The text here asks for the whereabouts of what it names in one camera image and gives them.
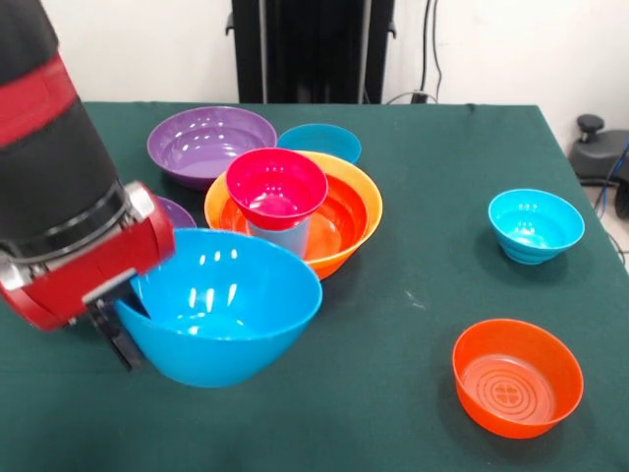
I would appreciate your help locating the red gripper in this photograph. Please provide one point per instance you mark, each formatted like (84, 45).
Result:
(98, 265)

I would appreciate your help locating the large blue bowl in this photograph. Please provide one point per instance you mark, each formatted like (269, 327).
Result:
(221, 349)

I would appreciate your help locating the blue cup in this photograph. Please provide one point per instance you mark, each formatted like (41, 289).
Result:
(290, 241)

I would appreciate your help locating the magenta bowl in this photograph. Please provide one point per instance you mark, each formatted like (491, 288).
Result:
(275, 187)

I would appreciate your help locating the glossy red bowl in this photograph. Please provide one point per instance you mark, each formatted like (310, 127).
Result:
(344, 216)

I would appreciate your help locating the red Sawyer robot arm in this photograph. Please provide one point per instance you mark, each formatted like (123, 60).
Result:
(49, 162)

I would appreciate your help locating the purple bowl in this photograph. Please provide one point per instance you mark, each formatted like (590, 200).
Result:
(179, 214)
(196, 142)

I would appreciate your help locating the large orange bowl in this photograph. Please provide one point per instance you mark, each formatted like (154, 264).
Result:
(363, 196)

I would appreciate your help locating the dark green tablecloth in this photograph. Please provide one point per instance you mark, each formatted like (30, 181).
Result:
(393, 442)

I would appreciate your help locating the cyan ribbed bowl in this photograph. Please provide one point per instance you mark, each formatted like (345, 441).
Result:
(535, 221)

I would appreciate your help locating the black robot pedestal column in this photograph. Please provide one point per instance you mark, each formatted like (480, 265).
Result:
(304, 49)

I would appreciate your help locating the dark grey pedestal foot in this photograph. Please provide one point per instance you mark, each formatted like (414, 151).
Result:
(599, 152)

